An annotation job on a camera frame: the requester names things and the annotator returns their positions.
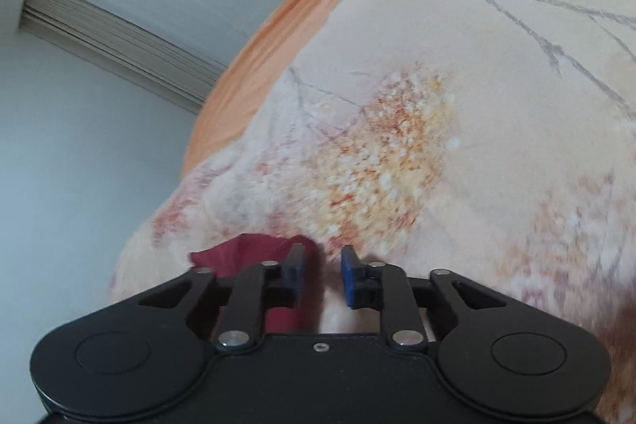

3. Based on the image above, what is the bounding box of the dark red garment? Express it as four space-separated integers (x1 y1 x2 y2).
189 232 326 335

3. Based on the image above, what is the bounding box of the floral beige blanket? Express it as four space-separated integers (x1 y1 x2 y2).
107 0 636 424

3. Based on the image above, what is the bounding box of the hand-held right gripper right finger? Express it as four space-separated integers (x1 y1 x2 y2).
341 245 508 350

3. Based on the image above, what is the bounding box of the orange bed sheet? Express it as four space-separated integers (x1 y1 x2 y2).
181 0 419 180

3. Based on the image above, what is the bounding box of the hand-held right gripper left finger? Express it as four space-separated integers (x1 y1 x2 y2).
139 244 307 351

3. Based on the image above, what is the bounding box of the pleated beige curtain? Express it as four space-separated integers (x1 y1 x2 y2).
19 0 230 116

